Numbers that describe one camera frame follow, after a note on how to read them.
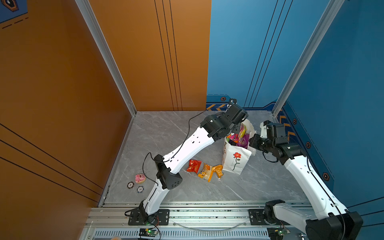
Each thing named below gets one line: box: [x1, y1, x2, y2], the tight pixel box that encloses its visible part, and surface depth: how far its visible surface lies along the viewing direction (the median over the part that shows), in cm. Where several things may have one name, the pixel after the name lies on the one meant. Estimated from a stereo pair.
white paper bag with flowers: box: [222, 119, 257, 175], surface depth 76 cm
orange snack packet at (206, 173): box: [198, 163, 213, 183], surface depth 88 cm
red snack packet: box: [186, 159, 202, 174], surface depth 91 cm
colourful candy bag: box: [226, 122, 250, 149], surface depth 82 cm
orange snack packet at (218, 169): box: [208, 164, 224, 183], surface depth 89 cm
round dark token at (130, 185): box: [127, 181, 135, 189], surface depth 86 cm
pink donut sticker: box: [134, 173, 146, 184], surface depth 86 cm
